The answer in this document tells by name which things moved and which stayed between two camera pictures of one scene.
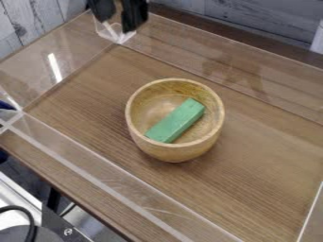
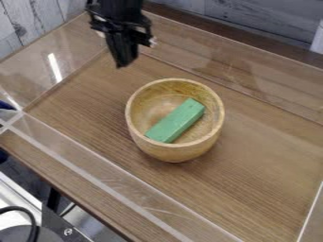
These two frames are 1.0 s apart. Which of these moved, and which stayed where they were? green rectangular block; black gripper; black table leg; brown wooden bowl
Moved: black gripper
Stayed: black table leg; green rectangular block; brown wooden bowl
